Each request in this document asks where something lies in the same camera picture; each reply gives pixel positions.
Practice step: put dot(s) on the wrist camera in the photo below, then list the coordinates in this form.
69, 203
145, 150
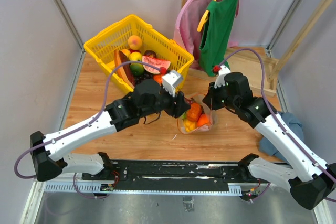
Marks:
223, 71
170, 81

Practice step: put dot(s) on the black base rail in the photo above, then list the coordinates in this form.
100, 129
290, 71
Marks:
172, 177

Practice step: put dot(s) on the peach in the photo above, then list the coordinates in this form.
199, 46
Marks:
135, 42

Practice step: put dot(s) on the orange fruit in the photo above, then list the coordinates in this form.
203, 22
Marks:
126, 52

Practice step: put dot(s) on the blue cloth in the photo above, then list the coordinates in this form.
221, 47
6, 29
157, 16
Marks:
294, 124

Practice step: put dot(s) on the watermelon slice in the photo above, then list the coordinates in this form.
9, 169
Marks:
155, 63

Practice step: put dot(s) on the pink shirt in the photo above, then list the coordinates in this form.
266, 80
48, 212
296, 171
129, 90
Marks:
185, 31

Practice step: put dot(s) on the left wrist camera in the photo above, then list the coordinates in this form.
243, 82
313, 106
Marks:
170, 81

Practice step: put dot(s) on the clear zip top bag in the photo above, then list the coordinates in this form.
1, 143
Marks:
197, 98

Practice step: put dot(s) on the papaya slice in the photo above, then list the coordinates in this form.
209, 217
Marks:
124, 72

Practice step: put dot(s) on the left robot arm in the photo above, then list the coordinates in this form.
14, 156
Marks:
52, 153

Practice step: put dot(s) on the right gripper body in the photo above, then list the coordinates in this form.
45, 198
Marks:
219, 98

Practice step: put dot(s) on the dark plum in basket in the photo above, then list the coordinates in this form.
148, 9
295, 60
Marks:
150, 53

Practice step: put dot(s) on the orange tomato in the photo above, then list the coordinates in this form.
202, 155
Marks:
194, 112

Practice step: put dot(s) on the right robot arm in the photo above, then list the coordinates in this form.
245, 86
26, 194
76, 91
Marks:
309, 178

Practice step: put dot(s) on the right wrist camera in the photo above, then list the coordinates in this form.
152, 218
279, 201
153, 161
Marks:
223, 71

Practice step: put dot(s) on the dark grape bunch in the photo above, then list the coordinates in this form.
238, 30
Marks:
144, 76

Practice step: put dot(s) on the yellow bell pepper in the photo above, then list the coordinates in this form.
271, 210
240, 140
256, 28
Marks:
189, 125

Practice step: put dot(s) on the yellow plastic basket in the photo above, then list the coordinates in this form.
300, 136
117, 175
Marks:
115, 37

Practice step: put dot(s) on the wooden clothes rack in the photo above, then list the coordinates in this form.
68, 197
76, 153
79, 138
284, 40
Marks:
265, 70

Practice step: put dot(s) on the green shirt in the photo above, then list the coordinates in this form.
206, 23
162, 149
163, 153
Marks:
216, 33

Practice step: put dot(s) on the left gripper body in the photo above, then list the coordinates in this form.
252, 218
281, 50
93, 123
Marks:
166, 102

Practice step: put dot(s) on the orange persimmon in basket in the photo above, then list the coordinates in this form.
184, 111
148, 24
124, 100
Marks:
158, 78

